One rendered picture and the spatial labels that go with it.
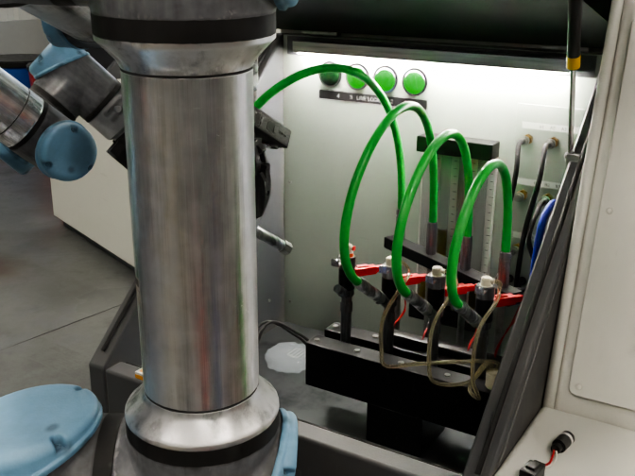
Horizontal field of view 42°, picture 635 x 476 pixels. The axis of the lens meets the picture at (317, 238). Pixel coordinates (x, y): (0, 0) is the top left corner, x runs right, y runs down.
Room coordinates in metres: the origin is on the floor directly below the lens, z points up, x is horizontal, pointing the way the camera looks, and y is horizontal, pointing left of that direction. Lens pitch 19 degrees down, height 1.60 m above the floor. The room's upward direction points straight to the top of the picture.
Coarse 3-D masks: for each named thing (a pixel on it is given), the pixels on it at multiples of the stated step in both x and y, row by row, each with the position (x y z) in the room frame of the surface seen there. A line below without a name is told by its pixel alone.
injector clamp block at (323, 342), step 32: (320, 352) 1.26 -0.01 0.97; (352, 352) 1.24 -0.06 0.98; (384, 352) 1.24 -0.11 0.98; (416, 352) 1.24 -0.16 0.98; (320, 384) 1.26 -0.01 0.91; (352, 384) 1.23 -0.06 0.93; (384, 384) 1.20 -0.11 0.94; (416, 384) 1.17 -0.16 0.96; (480, 384) 1.13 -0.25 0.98; (384, 416) 1.20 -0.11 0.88; (416, 416) 1.17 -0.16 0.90; (448, 416) 1.14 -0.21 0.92; (480, 416) 1.11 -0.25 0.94; (416, 448) 1.17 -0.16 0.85
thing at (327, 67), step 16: (320, 64) 1.35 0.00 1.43; (336, 64) 1.37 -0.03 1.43; (288, 80) 1.31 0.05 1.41; (368, 80) 1.40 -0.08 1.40; (272, 96) 1.29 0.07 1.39; (384, 96) 1.42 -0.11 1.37; (400, 144) 1.45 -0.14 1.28; (400, 160) 1.45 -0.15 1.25; (400, 176) 1.45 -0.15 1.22; (400, 192) 1.46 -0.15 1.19
